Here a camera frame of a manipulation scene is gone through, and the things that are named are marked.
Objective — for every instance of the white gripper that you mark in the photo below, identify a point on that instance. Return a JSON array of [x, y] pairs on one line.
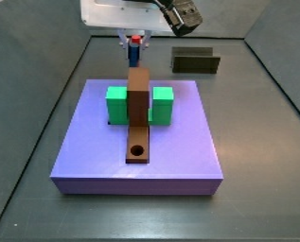
[[125, 15]]

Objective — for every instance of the blue hexagonal peg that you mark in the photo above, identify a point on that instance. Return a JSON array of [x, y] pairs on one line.
[[133, 56]]

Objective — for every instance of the purple base board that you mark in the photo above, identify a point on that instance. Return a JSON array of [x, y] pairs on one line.
[[183, 166]]

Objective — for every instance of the red hexagonal peg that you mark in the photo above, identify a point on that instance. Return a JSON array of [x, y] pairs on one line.
[[135, 40]]

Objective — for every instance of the dark grey peg holder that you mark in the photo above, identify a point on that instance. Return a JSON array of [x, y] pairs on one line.
[[194, 60]]

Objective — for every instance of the green U-shaped block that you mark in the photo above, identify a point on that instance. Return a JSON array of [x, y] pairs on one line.
[[159, 110]]

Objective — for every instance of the brown L-shaped block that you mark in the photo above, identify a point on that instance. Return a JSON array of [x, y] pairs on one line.
[[138, 105]]

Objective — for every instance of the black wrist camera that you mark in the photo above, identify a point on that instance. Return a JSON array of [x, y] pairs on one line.
[[181, 15]]

